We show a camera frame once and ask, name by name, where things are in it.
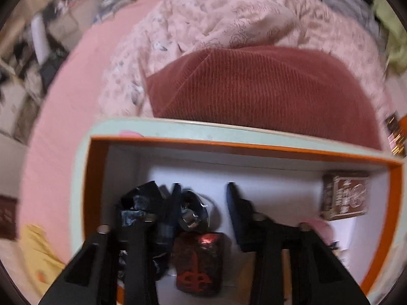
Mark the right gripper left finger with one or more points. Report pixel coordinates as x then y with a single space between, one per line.
169 227

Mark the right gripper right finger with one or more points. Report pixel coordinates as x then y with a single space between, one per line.
246 222

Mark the clear plastic item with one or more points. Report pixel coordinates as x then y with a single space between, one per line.
194 214

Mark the black satin lace cloth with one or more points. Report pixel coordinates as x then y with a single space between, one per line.
142 204

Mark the dark red black box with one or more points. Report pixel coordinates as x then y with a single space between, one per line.
198 259

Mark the pink round case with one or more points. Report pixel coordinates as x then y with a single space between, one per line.
322 228

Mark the brown patterned card box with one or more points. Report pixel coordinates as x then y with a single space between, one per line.
345 194

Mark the orange cardboard box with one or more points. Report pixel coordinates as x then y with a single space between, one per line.
222 171

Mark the yellow cloth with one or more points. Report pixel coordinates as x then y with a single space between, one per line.
41 263

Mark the mint green lap table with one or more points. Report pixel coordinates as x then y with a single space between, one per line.
178 133

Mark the pink bed sheet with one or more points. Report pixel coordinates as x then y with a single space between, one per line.
67 114

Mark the pink floral duvet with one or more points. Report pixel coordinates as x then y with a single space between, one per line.
174 28

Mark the grey bundle on bed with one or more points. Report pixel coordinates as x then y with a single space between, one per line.
108 8

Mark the light green garment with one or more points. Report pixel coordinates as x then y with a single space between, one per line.
396 39

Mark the grey garment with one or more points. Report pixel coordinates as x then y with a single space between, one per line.
358 10

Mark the dark red corduroy cushion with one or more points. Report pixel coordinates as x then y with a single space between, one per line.
304 92

